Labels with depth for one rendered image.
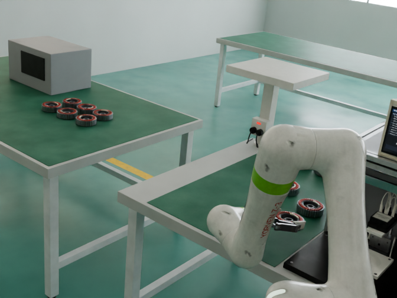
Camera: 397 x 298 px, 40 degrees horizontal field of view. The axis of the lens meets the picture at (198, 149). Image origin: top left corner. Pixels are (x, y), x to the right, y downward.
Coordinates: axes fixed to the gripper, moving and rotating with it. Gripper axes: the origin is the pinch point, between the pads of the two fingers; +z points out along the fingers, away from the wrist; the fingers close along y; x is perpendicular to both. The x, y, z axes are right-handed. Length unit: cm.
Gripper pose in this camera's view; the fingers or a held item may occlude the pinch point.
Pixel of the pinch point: (288, 218)
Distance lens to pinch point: 204.5
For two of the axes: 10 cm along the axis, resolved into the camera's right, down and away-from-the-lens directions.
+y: 6.4, 3.1, -7.0
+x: 2.6, -9.5, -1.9
